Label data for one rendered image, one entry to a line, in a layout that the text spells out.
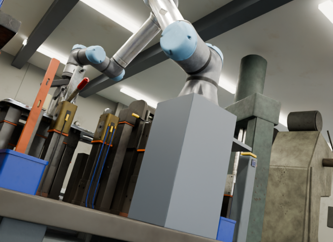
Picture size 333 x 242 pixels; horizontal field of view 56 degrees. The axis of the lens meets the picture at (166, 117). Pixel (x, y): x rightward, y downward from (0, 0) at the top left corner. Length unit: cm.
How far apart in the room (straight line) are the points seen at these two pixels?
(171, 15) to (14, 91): 650
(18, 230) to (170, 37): 69
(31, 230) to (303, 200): 460
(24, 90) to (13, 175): 667
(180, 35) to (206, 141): 34
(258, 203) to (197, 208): 271
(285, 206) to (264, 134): 159
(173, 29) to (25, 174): 61
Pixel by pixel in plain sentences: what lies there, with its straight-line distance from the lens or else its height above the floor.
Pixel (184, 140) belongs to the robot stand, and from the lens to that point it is 91.
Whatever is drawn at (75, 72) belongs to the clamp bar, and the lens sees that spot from 131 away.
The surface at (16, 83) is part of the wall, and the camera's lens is 751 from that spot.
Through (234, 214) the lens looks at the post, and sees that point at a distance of 167.
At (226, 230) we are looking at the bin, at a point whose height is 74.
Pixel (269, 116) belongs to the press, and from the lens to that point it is 390.
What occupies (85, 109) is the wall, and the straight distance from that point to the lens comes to 784.
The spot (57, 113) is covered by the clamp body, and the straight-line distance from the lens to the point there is 124.
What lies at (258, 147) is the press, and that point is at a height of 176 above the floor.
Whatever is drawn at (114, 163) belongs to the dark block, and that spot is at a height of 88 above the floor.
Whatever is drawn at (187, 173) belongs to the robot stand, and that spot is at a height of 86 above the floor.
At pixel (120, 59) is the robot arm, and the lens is 146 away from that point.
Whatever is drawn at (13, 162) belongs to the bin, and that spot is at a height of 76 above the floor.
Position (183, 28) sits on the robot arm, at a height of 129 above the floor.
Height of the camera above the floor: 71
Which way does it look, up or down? 19 degrees up
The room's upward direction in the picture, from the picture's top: 14 degrees clockwise
